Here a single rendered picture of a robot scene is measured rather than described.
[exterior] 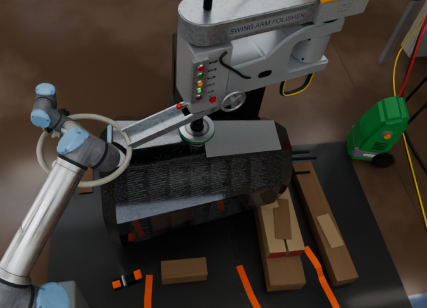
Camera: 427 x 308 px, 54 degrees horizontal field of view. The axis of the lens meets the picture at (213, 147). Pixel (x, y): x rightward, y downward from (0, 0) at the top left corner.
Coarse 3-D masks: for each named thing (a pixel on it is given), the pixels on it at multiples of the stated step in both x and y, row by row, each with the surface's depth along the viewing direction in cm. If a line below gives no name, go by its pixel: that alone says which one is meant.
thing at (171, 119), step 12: (168, 108) 237; (216, 108) 235; (144, 120) 235; (156, 120) 239; (168, 120) 238; (180, 120) 231; (192, 120) 235; (132, 132) 237; (144, 132) 236; (156, 132) 230; (168, 132) 234; (132, 144) 229
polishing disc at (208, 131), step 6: (204, 120) 256; (210, 120) 256; (186, 126) 252; (204, 126) 253; (210, 126) 253; (180, 132) 249; (186, 132) 249; (192, 132) 250; (198, 132) 250; (204, 132) 251; (210, 132) 251; (186, 138) 248; (192, 138) 247; (198, 138) 247; (204, 138) 248
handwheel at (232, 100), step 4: (232, 92) 214; (236, 92) 214; (240, 92) 216; (228, 96) 214; (232, 96) 221; (240, 96) 219; (244, 96) 219; (224, 100) 215; (228, 100) 217; (232, 100) 218; (236, 100) 219; (244, 100) 223; (220, 104) 217; (232, 104) 220; (240, 104) 224; (220, 108) 220; (224, 108) 221; (232, 108) 224; (236, 108) 225
